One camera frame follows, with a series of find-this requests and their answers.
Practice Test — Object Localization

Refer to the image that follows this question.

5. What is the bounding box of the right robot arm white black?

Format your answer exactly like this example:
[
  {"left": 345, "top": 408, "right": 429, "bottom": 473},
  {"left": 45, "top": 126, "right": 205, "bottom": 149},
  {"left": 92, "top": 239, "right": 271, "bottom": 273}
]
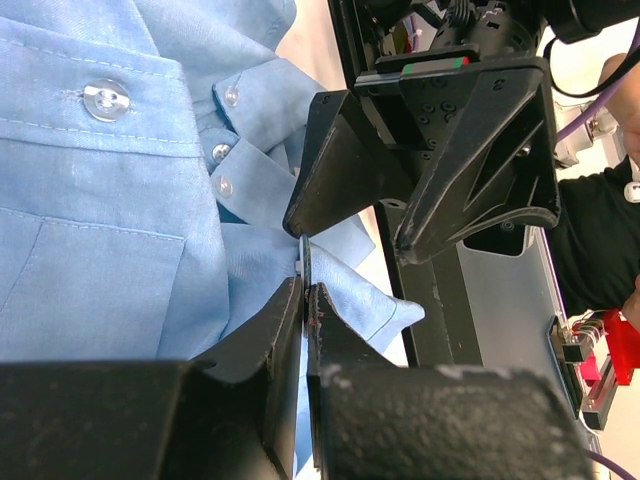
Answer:
[{"left": 283, "top": 1, "right": 639, "bottom": 264}]

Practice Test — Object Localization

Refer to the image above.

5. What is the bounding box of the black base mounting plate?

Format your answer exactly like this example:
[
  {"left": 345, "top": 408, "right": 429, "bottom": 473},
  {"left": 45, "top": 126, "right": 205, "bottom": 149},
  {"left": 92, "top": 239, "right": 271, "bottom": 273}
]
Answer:
[{"left": 374, "top": 203, "right": 482, "bottom": 367}]

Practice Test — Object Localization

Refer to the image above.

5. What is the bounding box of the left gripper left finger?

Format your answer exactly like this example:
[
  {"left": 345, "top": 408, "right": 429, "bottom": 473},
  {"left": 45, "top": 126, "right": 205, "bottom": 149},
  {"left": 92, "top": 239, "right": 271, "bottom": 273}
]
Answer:
[{"left": 1, "top": 278, "right": 303, "bottom": 479}]

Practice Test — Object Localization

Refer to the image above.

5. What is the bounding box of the blue button-up shirt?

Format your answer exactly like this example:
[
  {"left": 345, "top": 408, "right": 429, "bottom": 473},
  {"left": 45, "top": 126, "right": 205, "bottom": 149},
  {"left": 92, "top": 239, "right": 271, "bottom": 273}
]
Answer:
[{"left": 0, "top": 0, "right": 426, "bottom": 480}]

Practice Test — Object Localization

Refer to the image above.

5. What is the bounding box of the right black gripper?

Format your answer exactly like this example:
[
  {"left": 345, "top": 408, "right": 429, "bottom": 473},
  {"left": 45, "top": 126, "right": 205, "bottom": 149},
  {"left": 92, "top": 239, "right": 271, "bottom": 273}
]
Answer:
[{"left": 283, "top": 1, "right": 561, "bottom": 264}]

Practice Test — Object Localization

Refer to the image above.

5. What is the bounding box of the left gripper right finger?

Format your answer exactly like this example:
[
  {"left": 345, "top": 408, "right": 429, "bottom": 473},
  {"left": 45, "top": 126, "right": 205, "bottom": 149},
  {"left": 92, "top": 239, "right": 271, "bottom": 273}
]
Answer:
[{"left": 307, "top": 284, "right": 593, "bottom": 479}]

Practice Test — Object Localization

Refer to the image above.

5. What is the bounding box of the red plastic fixture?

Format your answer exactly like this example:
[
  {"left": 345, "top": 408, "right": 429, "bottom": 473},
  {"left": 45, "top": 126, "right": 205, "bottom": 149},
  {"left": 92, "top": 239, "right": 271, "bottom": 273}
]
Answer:
[{"left": 571, "top": 310, "right": 639, "bottom": 386}]

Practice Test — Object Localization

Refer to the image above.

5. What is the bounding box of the person in black shirt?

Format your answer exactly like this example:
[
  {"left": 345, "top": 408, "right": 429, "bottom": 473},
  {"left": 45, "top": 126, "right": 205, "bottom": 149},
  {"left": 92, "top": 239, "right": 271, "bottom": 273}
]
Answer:
[{"left": 546, "top": 67, "right": 639, "bottom": 328}]

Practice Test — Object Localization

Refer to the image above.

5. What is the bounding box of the round blue badge pin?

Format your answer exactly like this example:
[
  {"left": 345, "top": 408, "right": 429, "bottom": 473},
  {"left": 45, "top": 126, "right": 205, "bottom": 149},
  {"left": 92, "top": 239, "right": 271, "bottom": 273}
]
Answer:
[{"left": 296, "top": 234, "right": 312, "bottom": 290}]

